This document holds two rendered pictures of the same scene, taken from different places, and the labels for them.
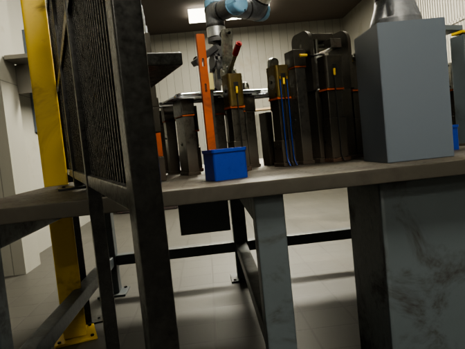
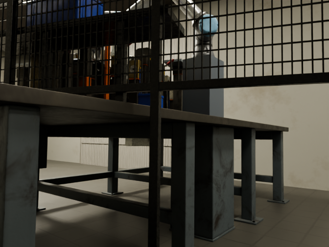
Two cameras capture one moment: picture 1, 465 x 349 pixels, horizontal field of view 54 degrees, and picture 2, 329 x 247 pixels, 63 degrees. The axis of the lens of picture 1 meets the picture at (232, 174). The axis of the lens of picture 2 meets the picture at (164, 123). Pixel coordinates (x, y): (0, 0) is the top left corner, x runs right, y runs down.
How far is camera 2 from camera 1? 1.09 m
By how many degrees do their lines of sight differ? 50
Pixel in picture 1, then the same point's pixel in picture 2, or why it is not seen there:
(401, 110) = (213, 96)
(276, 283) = (190, 173)
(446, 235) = (226, 154)
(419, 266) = (220, 168)
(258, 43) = not seen: outside the picture
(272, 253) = (190, 156)
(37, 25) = not seen: outside the picture
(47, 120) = not seen: outside the picture
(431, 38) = (221, 68)
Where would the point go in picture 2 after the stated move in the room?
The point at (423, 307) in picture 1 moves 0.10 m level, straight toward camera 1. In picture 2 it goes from (220, 188) to (231, 191)
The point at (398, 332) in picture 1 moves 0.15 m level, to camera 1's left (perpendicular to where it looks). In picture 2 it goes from (214, 201) to (199, 206)
